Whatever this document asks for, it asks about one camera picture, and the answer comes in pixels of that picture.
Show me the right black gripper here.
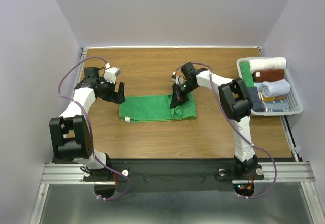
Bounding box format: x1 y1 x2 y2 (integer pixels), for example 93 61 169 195
169 81 197 109

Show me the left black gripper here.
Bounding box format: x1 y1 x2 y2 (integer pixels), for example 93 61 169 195
99 76 125 104

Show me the green towel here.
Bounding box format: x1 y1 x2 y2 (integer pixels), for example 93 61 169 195
240 61 254 87
119 94 197 123

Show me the light blue towel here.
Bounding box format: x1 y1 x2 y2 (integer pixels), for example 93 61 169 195
262 79 291 98
254 83 263 91

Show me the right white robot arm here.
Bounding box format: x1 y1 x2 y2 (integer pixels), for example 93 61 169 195
170 62 258 178

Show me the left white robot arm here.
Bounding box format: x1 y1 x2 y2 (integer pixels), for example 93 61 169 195
49 65 126 181

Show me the rolled green towel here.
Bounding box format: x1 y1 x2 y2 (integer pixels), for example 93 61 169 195
240 61 254 87

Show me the rolled light blue towel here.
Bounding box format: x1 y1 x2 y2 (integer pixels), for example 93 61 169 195
254 83 263 91

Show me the rolled brown towel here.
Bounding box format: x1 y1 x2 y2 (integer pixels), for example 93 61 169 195
252 69 285 83

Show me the rolled dark blue towel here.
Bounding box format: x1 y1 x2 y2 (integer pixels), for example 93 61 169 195
247 87 290 113

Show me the rolled orange patterned towel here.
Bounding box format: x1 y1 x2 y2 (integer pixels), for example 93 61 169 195
258 92 285 102

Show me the rolled white towel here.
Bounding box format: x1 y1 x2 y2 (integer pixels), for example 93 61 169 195
248 57 286 73

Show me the white plastic basket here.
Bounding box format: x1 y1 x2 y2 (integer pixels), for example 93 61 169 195
236 57 303 116

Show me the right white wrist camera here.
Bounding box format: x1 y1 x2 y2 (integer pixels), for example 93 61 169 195
171 71 184 85

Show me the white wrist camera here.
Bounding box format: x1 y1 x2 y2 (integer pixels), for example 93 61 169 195
103 67 121 84
171 71 184 85

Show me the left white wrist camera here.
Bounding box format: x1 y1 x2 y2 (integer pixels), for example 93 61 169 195
103 67 121 84

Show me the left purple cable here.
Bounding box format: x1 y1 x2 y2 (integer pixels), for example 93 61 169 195
58 56 132 201

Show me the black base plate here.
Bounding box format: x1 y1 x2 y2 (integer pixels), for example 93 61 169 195
81 159 264 196

